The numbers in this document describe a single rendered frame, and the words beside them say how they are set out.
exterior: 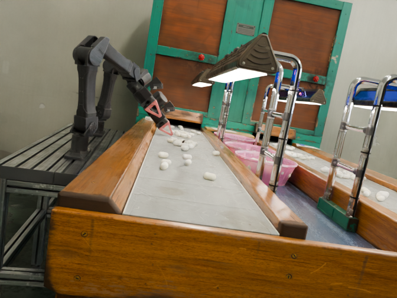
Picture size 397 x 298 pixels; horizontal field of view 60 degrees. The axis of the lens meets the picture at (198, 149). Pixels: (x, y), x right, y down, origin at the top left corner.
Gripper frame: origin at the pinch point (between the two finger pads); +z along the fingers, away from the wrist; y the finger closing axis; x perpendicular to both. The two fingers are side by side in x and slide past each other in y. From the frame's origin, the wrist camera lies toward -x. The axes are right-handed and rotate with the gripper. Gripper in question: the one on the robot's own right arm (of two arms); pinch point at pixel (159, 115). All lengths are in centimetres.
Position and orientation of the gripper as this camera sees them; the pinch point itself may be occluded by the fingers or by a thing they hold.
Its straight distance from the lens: 159.6
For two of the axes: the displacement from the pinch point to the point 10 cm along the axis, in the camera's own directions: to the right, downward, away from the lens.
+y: -0.8, -1.7, 9.8
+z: 6.4, 7.5, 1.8
